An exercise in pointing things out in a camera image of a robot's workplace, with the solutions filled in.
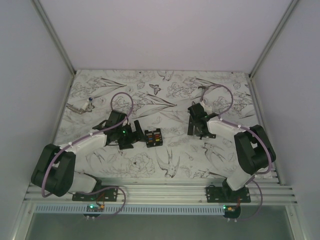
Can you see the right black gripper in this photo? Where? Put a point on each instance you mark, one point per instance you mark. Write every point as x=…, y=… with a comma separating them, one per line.
x=191, y=130

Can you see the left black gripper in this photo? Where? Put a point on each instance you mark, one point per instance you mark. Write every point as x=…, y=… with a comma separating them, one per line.
x=127, y=144

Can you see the black fuse box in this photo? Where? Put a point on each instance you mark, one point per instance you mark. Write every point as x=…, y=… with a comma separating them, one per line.
x=153, y=138

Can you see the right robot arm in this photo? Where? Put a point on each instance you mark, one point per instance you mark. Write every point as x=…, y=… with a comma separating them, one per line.
x=253, y=148

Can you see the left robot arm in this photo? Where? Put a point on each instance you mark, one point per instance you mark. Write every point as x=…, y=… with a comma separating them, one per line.
x=56, y=172

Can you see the small hammer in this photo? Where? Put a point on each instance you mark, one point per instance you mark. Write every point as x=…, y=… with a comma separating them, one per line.
x=203, y=87

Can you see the floral patterned mat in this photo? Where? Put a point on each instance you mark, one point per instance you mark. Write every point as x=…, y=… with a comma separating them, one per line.
x=158, y=99

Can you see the metal latch with blue knob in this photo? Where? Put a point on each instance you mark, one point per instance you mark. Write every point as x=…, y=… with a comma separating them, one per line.
x=87, y=106

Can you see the left controller board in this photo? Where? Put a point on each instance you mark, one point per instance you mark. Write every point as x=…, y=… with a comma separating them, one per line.
x=93, y=211

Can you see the controller board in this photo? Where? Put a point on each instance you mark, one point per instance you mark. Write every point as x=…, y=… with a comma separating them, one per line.
x=93, y=211
x=231, y=212

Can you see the right controller board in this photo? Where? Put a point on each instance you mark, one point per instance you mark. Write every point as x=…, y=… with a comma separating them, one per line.
x=231, y=212

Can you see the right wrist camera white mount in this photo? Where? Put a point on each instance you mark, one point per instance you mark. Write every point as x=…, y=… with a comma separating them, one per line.
x=206, y=108

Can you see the aluminium rail frame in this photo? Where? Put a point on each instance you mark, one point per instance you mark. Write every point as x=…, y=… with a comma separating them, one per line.
x=192, y=190

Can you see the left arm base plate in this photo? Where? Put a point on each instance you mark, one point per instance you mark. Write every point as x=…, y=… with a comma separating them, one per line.
x=100, y=194

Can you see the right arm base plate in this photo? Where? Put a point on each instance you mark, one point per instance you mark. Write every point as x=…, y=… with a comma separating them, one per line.
x=223, y=194

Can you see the slotted cable duct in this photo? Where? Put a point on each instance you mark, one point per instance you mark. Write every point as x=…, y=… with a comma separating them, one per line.
x=133, y=209

